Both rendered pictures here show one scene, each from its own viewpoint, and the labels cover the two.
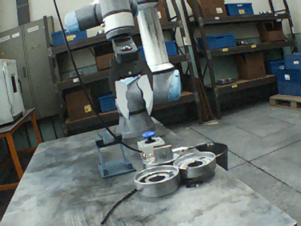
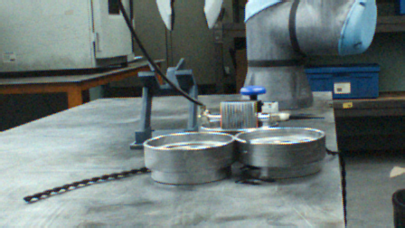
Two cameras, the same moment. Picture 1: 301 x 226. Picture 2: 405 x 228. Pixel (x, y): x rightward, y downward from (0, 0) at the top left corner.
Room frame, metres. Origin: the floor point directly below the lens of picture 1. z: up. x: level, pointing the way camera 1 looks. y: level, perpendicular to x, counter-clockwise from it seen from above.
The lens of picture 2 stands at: (0.03, -0.26, 0.97)
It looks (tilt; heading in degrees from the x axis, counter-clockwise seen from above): 7 degrees down; 19
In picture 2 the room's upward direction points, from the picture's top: 3 degrees counter-clockwise
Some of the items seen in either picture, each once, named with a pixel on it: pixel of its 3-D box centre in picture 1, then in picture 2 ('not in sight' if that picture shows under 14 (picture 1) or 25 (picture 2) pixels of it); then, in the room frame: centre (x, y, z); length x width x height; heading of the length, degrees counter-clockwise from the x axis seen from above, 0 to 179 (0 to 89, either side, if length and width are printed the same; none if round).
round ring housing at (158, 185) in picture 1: (157, 181); (190, 157); (0.68, 0.02, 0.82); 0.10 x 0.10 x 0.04
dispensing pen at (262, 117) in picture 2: (173, 151); (260, 117); (0.80, -0.04, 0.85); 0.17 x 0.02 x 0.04; 88
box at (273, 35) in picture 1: (271, 31); not in sight; (4.87, -2.36, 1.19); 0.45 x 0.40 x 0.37; 95
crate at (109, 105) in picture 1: (117, 99); (342, 80); (4.40, 0.40, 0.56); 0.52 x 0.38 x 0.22; 97
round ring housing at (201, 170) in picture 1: (195, 167); (280, 152); (0.72, -0.08, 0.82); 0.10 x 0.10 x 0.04
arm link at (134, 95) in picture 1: (130, 92); (277, 25); (1.29, 0.06, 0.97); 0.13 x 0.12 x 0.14; 78
